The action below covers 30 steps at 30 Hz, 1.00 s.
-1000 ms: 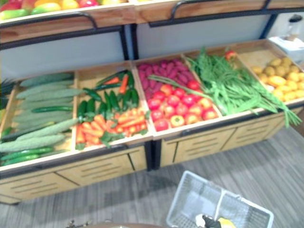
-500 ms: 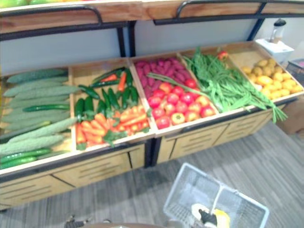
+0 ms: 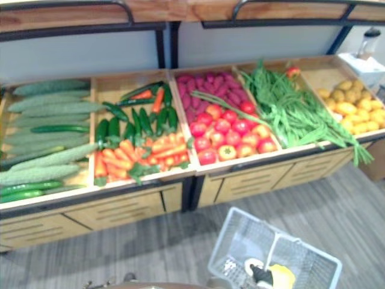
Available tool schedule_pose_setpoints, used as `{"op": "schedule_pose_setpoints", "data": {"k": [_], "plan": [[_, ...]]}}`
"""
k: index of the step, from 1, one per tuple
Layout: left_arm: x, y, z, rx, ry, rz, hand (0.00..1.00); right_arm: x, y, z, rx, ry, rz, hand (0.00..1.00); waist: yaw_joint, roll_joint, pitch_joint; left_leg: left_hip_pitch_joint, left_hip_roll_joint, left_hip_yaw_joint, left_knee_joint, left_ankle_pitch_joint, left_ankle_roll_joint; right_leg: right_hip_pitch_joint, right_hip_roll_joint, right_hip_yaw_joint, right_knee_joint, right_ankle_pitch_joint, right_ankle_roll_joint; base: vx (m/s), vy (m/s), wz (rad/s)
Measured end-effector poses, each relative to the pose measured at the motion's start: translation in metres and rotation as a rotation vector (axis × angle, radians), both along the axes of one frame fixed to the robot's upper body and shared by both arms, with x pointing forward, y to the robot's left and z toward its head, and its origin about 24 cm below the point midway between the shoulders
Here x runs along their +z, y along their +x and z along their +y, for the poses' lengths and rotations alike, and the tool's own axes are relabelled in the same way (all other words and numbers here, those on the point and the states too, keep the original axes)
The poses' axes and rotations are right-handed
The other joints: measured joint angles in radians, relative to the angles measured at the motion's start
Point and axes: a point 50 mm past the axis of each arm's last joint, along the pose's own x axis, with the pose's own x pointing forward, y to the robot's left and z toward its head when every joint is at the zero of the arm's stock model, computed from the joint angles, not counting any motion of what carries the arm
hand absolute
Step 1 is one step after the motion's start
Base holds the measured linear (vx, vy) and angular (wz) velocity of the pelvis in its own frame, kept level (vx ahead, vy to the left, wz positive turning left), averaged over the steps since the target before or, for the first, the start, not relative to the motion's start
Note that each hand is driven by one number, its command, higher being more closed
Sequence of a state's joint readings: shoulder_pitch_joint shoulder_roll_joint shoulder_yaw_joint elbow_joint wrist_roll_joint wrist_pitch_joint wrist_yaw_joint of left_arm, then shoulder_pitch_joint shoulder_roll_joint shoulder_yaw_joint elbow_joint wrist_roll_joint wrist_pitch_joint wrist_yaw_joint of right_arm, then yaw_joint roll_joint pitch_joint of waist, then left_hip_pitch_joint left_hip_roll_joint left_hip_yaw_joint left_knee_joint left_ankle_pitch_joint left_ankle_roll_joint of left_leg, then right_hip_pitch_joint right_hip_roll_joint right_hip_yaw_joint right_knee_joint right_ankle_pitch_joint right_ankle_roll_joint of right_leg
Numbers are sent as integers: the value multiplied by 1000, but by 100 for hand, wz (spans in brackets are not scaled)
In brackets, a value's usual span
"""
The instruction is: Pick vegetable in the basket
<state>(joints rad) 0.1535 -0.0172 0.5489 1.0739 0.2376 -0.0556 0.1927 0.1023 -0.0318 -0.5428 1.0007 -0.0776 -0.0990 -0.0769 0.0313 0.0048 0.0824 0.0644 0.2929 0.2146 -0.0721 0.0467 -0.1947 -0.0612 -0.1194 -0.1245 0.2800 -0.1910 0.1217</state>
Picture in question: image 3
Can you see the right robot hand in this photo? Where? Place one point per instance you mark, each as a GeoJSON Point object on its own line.
{"type": "Point", "coordinates": [262, 275]}

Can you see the yellow vegetable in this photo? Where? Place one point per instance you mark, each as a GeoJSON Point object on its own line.
{"type": "Point", "coordinates": [284, 275]}

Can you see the long dark green vegetable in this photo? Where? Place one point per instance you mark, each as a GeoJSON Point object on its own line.
{"type": "Point", "coordinates": [135, 102]}
{"type": "Point", "coordinates": [135, 91]}

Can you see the wooden produce stand, tomatoes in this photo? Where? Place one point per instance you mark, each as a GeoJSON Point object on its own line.
{"type": "Point", "coordinates": [249, 180]}

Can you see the red tomato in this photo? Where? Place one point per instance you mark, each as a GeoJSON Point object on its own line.
{"type": "Point", "coordinates": [227, 153]}
{"type": "Point", "coordinates": [261, 131]}
{"type": "Point", "coordinates": [214, 111]}
{"type": "Point", "coordinates": [230, 116]}
{"type": "Point", "coordinates": [217, 139]}
{"type": "Point", "coordinates": [245, 150]}
{"type": "Point", "coordinates": [250, 140]}
{"type": "Point", "coordinates": [247, 107]}
{"type": "Point", "coordinates": [205, 119]}
{"type": "Point", "coordinates": [207, 156]}
{"type": "Point", "coordinates": [202, 144]}
{"type": "Point", "coordinates": [222, 126]}
{"type": "Point", "coordinates": [240, 126]}
{"type": "Point", "coordinates": [233, 138]}
{"type": "Point", "coordinates": [267, 146]}
{"type": "Point", "coordinates": [198, 129]}

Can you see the orange carrot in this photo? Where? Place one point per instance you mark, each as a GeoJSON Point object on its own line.
{"type": "Point", "coordinates": [158, 100]}
{"type": "Point", "coordinates": [162, 142]}
{"type": "Point", "coordinates": [121, 155]}
{"type": "Point", "coordinates": [183, 158]}
{"type": "Point", "coordinates": [128, 149]}
{"type": "Point", "coordinates": [116, 173]}
{"type": "Point", "coordinates": [177, 138]}
{"type": "Point", "coordinates": [118, 163]}
{"type": "Point", "coordinates": [169, 161]}
{"type": "Point", "coordinates": [170, 151]}
{"type": "Point", "coordinates": [142, 94]}
{"type": "Point", "coordinates": [153, 160]}
{"type": "Point", "coordinates": [100, 164]}

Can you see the wooden produce stand, bitter gourds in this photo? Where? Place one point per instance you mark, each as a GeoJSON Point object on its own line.
{"type": "Point", "coordinates": [120, 210]}

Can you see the large green long bean pile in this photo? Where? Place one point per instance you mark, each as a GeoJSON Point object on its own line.
{"type": "Point", "coordinates": [288, 108]}

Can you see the yellow potato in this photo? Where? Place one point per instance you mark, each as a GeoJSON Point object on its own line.
{"type": "Point", "coordinates": [331, 104]}
{"type": "Point", "coordinates": [365, 95]}
{"type": "Point", "coordinates": [362, 115]}
{"type": "Point", "coordinates": [344, 85]}
{"type": "Point", "coordinates": [373, 126]}
{"type": "Point", "coordinates": [338, 95]}
{"type": "Point", "coordinates": [364, 105]}
{"type": "Point", "coordinates": [378, 116]}
{"type": "Point", "coordinates": [350, 96]}
{"type": "Point", "coordinates": [347, 123]}
{"type": "Point", "coordinates": [359, 129]}
{"type": "Point", "coordinates": [323, 93]}
{"type": "Point", "coordinates": [358, 85]}
{"type": "Point", "coordinates": [346, 108]}
{"type": "Point", "coordinates": [376, 104]}

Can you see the purple sweet potato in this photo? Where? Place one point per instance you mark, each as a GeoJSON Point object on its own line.
{"type": "Point", "coordinates": [184, 79]}
{"type": "Point", "coordinates": [200, 81]}
{"type": "Point", "coordinates": [219, 81]}
{"type": "Point", "coordinates": [195, 101]}
{"type": "Point", "coordinates": [191, 86]}
{"type": "Point", "coordinates": [210, 79]}
{"type": "Point", "coordinates": [230, 79]}
{"type": "Point", "coordinates": [222, 90]}
{"type": "Point", "coordinates": [182, 89]}
{"type": "Point", "coordinates": [191, 115]}
{"type": "Point", "coordinates": [203, 107]}
{"type": "Point", "coordinates": [186, 101]}
{"type": "Point", "coordinates": [237, 87]}
{"type": "Point", "coordinates": [235, 97]}

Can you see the dark green pepper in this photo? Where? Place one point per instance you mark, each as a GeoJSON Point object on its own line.
{"type": "Point", "coordinates": [114, 128]}
{"type": "Point", "coordinates": [172, 119]}
{"type": "Point", "coordinates": [167, 94]}
{"type": "Point", "coordinates": [146, 121]}
{"type": "Point", "coordinates": [162, 121]}
{"type": "Point", "coordinates": [102, 132]}
{"type": "Point", "coordinates": [129, 133]}
{"type": "Point", "coordinates": [136, 122]}
{"type": "Point", "coordinates": [115, 111]}

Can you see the red orange pepper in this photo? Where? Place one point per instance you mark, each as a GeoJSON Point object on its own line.
{"type": "Point", "coordinates": [293, 72]}

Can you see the white box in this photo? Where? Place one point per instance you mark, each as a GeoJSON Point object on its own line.
{"type": "Point", "coordinates": [365, 70]}

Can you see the light green bitter gourd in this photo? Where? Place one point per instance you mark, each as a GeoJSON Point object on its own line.
{"type": "Point", "coordinates": [51, 121]}
{"type": "Point", "coordinates": [45, 138]}
{"type": "Point", "coordinates": [42, 147]}
{"type": "Point", "coordinates": [63, 109]}
{"type": "Point", "coordinates": [36, 175]}
{"type": "Point", "coordinates": [57, 157]}
{"type": "Point", "coordinates": [51, 86]}
{"type": "Point", "coordinates": [30, 158]}
{"type": "Point", "coordinates": [45, 103]}

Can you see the dark green cucumber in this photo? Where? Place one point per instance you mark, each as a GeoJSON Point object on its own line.
{"type": "Point", "coordinates": [21, 195]}
{"type": "Point", "coordinates": [60, 129]}
{"type": "Point", "coordinates": [30, 186]}

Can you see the blender with black lid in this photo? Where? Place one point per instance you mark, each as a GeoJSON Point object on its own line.
{"type": "Point", "coordinates": [368, 43]}

